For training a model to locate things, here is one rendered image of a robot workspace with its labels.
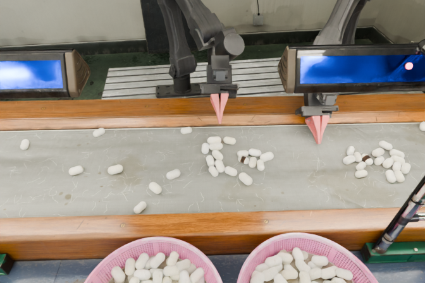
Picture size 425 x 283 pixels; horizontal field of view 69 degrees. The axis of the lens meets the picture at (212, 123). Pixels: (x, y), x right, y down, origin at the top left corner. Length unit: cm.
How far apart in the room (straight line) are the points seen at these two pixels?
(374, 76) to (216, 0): 223
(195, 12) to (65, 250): 65
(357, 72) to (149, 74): 91
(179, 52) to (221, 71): 34
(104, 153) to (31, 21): 219
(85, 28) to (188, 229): 239
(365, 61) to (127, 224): 55
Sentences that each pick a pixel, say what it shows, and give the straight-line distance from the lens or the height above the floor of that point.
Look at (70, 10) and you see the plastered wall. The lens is 284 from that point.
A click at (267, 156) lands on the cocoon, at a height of 76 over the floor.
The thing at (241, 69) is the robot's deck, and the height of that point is 67.
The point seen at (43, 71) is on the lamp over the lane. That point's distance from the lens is 58.
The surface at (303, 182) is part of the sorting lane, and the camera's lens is 81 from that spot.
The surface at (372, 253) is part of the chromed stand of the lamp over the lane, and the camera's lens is 79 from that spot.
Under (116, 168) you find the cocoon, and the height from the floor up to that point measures 76.
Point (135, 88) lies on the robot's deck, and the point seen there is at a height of 66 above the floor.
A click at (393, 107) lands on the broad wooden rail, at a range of 109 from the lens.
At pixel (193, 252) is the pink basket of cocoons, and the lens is 66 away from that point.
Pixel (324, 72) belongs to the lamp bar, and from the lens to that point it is 56.
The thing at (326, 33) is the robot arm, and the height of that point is 98.
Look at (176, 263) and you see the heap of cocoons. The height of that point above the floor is 73.
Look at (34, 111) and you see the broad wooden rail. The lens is 107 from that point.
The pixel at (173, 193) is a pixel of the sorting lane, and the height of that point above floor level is 74.
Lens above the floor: 136
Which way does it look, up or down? 42 degrees down
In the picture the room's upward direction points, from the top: straight up
